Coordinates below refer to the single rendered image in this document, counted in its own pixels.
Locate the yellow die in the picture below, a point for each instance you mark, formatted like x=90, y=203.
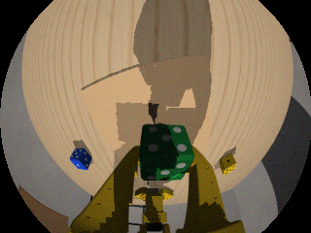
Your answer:
x=227, y=164

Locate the green die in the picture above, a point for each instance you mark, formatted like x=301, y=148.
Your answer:
x=165, y=152

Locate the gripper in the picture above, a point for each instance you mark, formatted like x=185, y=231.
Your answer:
x=108, y=210

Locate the blue die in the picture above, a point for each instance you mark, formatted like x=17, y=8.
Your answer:
x=80, y=158

